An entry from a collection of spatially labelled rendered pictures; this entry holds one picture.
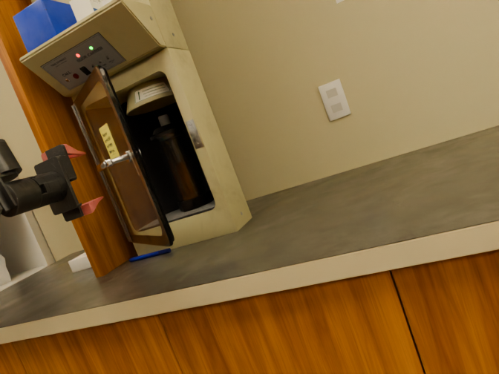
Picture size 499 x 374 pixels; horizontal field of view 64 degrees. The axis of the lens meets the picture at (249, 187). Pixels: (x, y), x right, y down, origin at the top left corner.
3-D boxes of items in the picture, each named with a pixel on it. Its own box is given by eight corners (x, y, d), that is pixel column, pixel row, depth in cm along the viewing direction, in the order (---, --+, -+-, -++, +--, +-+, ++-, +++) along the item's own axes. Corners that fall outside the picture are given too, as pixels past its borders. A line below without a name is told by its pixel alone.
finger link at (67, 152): (91, 139, 82) (55, 145, 73) (104, 171, 83) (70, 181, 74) (68, 149, 85) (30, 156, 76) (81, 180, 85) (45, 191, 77)
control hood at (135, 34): (70, 97, 106) (55, 61, 105) (167, 46, 93) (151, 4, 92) (34, 99, 96) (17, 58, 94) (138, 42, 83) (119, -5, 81)
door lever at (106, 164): (120, 167, 92) (116, 156, 92) (131, 161, 84) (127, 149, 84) (97, 175, 89) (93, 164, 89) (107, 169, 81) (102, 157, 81)
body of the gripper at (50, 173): (64, 153, 75) (30, 160, 68) (85, 204, 76) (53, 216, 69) (41, 164, 77) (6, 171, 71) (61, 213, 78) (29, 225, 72)
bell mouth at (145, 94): (151, 113, 121) (144, 96, 120) (199, 91, 114) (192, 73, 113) (113, 118, 104) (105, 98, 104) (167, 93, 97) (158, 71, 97)
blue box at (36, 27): (60, 56, 103) (45, 22, 102) (87, 40, 99) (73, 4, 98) (27, 54, 94) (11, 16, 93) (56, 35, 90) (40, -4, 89)
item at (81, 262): (95, 258, 138) (90, 248, 137) (133, 246, 133) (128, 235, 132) (72, 273, 126) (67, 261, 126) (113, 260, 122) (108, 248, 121)
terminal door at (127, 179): (134, 241, 110) (75, 102, 105) (175, 245, 84) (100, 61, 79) (131, 243, 110) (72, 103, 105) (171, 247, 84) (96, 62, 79)
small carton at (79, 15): (93, 30, 95) (83, 6, 94) (110, 21, 93) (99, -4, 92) (79, 27, 90) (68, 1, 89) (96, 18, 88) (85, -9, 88)
